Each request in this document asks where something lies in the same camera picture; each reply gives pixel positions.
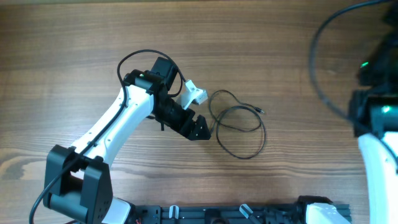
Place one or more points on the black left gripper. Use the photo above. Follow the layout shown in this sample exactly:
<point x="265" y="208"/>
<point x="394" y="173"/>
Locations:
<point x="190" y="125"/>

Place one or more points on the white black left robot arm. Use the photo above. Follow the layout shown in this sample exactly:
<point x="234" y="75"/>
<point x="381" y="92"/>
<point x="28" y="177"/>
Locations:
<point x="78" y="177"/>

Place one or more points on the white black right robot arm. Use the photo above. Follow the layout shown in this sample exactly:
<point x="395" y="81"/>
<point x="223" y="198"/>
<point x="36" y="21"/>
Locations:
<point x="375" y="107"/>

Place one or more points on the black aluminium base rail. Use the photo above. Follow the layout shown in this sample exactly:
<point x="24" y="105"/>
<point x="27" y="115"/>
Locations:
<point x="305" y="210"/>

